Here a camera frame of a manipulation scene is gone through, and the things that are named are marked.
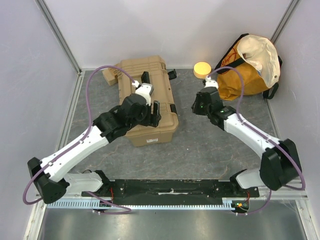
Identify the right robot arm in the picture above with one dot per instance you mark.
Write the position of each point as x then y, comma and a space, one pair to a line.
280, 161

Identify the yellow round sponge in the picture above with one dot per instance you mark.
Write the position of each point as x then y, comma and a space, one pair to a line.
201, 69

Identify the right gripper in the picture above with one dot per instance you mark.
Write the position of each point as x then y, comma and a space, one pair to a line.
197, 105

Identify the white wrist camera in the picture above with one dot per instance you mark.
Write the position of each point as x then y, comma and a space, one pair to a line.
208, 82
144, 89

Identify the slotted cable duct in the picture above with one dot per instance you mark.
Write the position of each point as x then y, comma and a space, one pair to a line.
95, 204

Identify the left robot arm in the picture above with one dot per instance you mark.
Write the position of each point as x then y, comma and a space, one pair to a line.
48, 174

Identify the yellow and cream tote bag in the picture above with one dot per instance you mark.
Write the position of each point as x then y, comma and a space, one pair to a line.
256, 59

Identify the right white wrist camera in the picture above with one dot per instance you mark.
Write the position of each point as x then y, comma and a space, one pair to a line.
208, 82

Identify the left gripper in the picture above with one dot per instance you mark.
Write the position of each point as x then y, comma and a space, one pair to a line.
152, 119

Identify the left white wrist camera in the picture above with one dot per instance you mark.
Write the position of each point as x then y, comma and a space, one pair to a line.
144, 89

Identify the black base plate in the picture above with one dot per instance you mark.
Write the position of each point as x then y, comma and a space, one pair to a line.
172, 191

